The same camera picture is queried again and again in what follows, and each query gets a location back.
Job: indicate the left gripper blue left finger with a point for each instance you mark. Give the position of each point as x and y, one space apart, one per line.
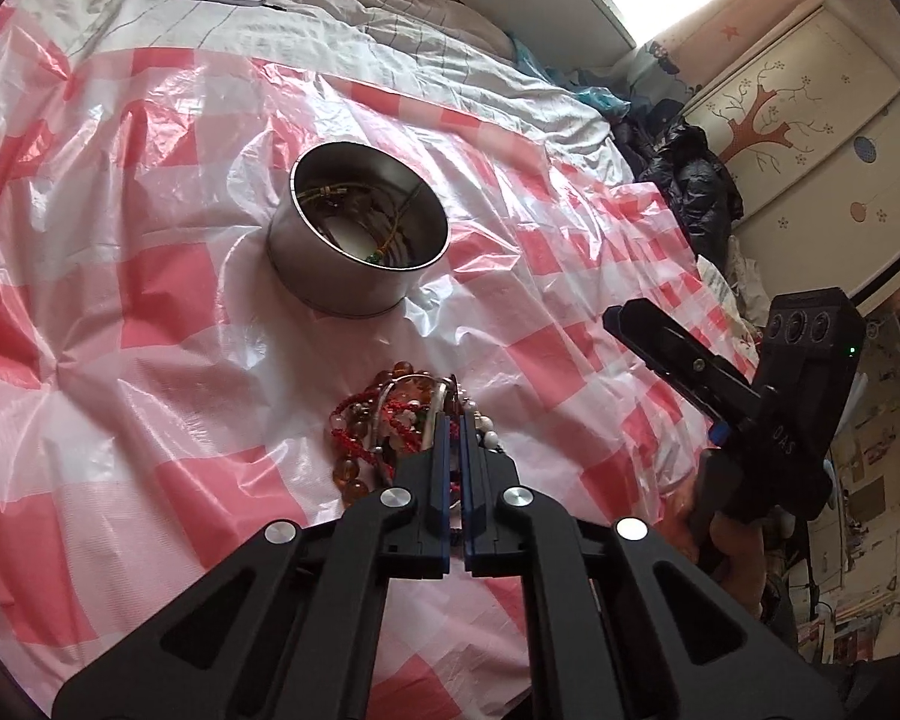
416 534

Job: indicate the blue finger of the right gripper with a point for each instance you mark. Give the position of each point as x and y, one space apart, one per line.
708 381

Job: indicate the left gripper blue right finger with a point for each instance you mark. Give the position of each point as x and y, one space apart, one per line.
495 509

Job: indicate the silver bangle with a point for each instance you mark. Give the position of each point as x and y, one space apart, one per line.
405 415

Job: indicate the person's right hand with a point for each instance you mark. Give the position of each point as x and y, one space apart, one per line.
731 552

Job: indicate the black puffer jacket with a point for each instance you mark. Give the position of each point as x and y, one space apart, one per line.
694 182

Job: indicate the wardrobe with tree decal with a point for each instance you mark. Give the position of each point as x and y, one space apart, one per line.
810 132

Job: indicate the blue plastic bag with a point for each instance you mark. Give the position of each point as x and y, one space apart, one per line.
595 95

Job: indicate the red white checkered plastic sheet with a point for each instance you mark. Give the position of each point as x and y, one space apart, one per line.
162 395

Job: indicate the round steel tin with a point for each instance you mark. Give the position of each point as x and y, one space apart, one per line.
356 230

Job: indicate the right cartoon curtain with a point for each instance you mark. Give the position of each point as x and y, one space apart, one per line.
684 59

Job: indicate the white striped duvet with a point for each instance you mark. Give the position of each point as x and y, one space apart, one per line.
438 51

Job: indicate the black camera box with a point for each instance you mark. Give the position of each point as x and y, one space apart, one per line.
809 357

